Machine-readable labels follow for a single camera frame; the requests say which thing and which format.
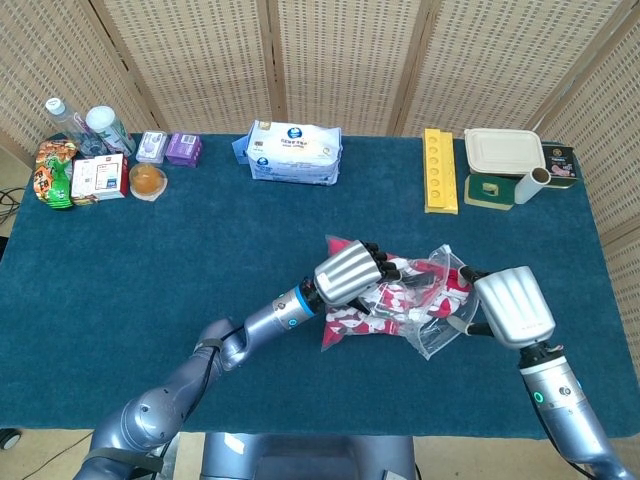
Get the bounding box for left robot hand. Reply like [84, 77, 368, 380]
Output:
[313, 239, 404, 316]

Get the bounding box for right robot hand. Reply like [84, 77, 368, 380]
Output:
[447, 266, 557, 349]

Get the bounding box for red white patterned cloth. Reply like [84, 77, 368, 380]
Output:
[322, 235, 474, 354]

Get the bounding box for clear plastic zip bag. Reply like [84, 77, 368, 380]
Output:
[319, 234, 481, 361]

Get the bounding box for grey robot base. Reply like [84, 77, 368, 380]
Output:
[199, 432, 419, 480]

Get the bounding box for green orange snack pouch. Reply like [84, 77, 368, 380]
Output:
[32, 139, 81, 212]

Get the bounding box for green gold box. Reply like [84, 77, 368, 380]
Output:
[463, 173, 519, 211]

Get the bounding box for white paper roll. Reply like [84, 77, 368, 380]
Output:
[514, 168, 552, 205]

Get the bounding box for white blue wipes pack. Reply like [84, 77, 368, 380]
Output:
[232, 119, 344, 186]

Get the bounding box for yellow holed block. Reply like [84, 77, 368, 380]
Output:
[423, 128, 460, 215]

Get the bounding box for black meat tin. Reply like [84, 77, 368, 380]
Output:
[540, 143, 581, 191]

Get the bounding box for beige lidded lunch box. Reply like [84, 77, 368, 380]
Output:
[463, 128, 547, 177]

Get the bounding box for blue carpet table mat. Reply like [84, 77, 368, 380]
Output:
[0, 132, 624, 441]

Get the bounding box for purple carton box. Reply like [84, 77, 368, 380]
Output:
[164, 132, 204, 168]

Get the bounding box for woven folding screen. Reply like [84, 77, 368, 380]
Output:
[0, 0, 640, 480]

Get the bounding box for orange jelly cup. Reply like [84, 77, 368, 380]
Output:
[128, 163, 169, 203]

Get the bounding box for clear box purple contents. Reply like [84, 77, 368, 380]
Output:
[135, 130, 169, 165]

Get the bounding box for white red carton box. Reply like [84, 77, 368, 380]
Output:
[70, 153, 130, 206]

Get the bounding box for clear plastic water bottle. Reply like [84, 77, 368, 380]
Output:
[45, 97, 99, 154]

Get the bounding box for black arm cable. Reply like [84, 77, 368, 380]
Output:
[149, 324, 246, 480]

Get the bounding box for black floor cables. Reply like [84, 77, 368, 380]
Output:
[0, 188, 22, 222]

